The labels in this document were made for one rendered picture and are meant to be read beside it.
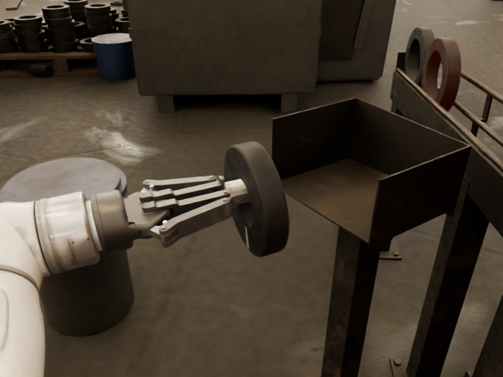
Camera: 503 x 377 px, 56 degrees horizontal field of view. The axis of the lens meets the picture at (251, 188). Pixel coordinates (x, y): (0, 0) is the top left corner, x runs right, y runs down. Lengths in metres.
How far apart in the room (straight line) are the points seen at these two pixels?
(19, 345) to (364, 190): 0.63
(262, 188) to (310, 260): 1.10
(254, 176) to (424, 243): 1.31
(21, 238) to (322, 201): 0.50
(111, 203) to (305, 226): 1.30
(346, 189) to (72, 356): 0.90
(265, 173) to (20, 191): 0.86
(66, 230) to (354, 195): 0.51
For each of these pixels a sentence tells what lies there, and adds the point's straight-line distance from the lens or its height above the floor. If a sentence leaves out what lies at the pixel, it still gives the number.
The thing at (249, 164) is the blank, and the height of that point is 0.78.
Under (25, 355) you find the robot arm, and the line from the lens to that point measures 0.47.
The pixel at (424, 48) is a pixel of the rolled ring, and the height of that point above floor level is 0.73.
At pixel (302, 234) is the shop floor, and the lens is 1.76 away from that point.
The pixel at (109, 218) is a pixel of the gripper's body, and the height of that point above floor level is 0.74.
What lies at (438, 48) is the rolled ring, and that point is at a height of 0.76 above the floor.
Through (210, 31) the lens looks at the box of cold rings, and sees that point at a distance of 2.65.
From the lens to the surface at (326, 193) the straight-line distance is 0.87.
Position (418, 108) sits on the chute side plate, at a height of 0.61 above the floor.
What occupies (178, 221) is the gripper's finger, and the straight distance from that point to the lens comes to 0.56.
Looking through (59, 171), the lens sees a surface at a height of 0.43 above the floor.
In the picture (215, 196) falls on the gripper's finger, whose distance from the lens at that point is 0.59.
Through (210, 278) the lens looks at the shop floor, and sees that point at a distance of 1.57.
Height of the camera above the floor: 1.05
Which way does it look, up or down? 31 degrees down
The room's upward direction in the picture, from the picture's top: straight up
